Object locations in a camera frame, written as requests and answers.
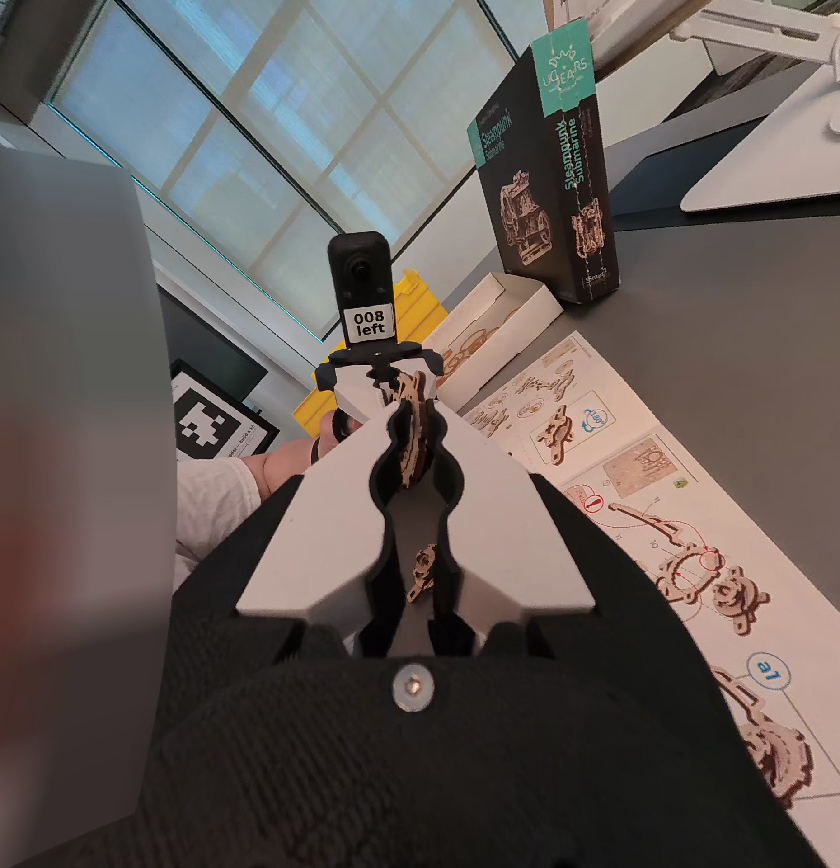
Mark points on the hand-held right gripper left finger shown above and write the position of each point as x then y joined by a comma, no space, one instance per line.
304,542

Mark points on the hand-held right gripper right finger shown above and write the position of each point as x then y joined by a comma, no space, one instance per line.
514,542

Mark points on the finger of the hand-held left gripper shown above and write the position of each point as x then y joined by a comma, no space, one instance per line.
430,388
359,393

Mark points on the round wooden gear part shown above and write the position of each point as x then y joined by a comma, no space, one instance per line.
413,434

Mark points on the person's left forearm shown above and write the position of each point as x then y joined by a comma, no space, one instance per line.
284,468

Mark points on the small wooden model part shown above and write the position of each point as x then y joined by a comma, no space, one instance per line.
423,573

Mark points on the black model kit box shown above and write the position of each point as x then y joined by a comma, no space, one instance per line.
528,203

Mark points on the person's left hand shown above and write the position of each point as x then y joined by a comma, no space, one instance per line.
327,444

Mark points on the laser-cut wooden sheet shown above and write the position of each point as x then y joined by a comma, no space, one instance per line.
474,346

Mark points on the yellow plastic bin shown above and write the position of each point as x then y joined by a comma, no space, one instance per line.
420,305

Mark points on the white cardboard tray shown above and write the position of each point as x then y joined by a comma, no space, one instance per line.
521,298

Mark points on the framed black-white marker board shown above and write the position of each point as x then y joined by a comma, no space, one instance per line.
209,420

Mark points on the window with blinds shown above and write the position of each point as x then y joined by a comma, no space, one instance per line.
257,156

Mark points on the printed instruction booklet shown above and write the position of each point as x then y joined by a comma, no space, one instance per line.
664,488

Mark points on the dark monitor screen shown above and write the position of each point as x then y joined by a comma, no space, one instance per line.
203,339

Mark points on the grey desk divider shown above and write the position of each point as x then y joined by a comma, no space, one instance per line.
664,163

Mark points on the white monitor stand base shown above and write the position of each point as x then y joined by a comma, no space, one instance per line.
786,149

